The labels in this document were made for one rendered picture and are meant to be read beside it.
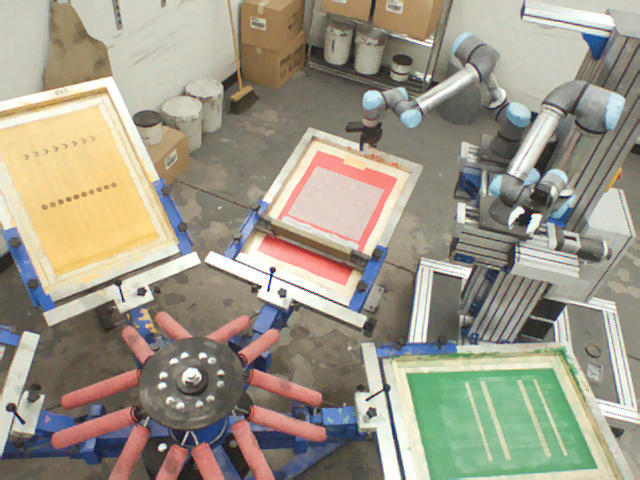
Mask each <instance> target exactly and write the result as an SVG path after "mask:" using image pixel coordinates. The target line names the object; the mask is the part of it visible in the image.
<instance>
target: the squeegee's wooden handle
mask: <svg viewBox="0 0 640 480"><path fill-rule="evenodd" d="M271 229H272V231H274V232H275V234H276V235H281V236H283V237H286V238H288V239H291V240H293V241H296V242H299V243H301V244H305V245H307V246H310V247H312V248H315V249H317V250H320V251H322V252H325V253H327V254H330V255H332V256H335V257H337V258H340V259H343V258H344V259H346V260H349V261H350V259H351V253H352V249H350V248H348V247H345V246H343V245H340V244H338V243H335V242H332V241H330V240H327V239H325V238H322V237H320V236H317V235H314V234H312V233H309V232H307V231H304V230H302V229H298V228H296V227H293V226H290V225H288V224H285V223H283V222H280V221H278V220H275V219H273V221H272V222H271Z"/></svg>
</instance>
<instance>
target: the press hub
mask: <svg viewBox="0 0 640 480"><path fill-rule="evenodd" d="M243 388H244V370H243V367H242V364H241V362H240V360H239V358H238V357H237V356H236V354H235V353H234V352H233V351H232V350H231V349H230V347H227V346H226V345H224V344H223V343H221V342H219V341H216V340H214V339H210V338H205V337H189V338H183V339H179V340H176V341H174V342H171V343H169V344H167V345H165V346H164V347H162V348H161V349H159V350H158V351H157V352H156V353H155V354H154V355H153V356H152V357H151V358H150V359H149V360H148V362H147V363H146V365H145V366H144V368H143V370H142V372H141V375H140V378H139V384H138V393H139V398H140V402H141V404H142V407H143V408H144V410H145V412H146V413H145V412H144V413H143V414H142V418H141V420H142V419H143V420H146V419H147V417H148V416H149V417H150V419H149V420H153V421H154V422H156V423H157V424H159V425H161V426H163V427H165V428H167V430H168V435H169V437H164V438H148V440H147V442H146V444H145V446H144V448H143V450H142V451H141V452H142V453H141V455H142V458H143V461H144V464H145V467H146V470H147V473H148V475H149V477H150V479H151V480H153V479H154V478H155V476H156V475H157V474H158V472H159V471H160V469H161V468H162V466H163V464H164V462H165V460H166V458H167V456H168V454H169V452H170V450H171V447H172V445H173V444H176V443H179V444H182V442H183V440H184V438H185V436H186V434H187V432H188V431H194V433H195V435H196V437H197V439H198V441H199V443H202V442H205V443H207V442H208V444H209V446H210V448H211V451H212V450H214V449H216V448H217V447H218V446H219V445H220V444H221V445H222V447H223V449H224V451H225V452H226V454H227V456H228V457H229V459H230V461H231V463H232V464H233V466H234V468H235V469H236V471H237V473H238V475H239V476H240V478H241V480H243V479H244V478H245V477H246V475H247V474H248V473H249V471H250V468H249V466H248V464H247V462H246V459H245V457H244V455H243V453H242V451H241V449H240V447H239V445H238V442H237V440H236V438H235V436H234V434H228V430H229V416H233V414H232V412H231V411H232V410H233V409H234V408H235V407H236V408H240V409H243V410H245V409H246V408H247V407H248V406H249V405H254V402H253V401H252V399H251V397H250V396H249V395H248V393H247V392H246V391H245V390H244V389H243ZM196 445H197V444H196V442H195V440H194V438H193V436H192V433H191V432H190V434H189V436H188V438H187V440H186V442H185V444H184V446H186V447H188V450H189V454H190V455H191V457H190V459H189V460H188V462H187V463H186V465H185V466H184V468H183V469H182V471H181V473H180V474H179V476H178V477H177V479H176V480H204V479H203V476H202V474H201V472H200V470H199V468H198V466H197V463H196V461H195V459H194V457H193V455H192V453H191V451H192V450H193V449H192V448H194V447H195V446H196Z"/></svg>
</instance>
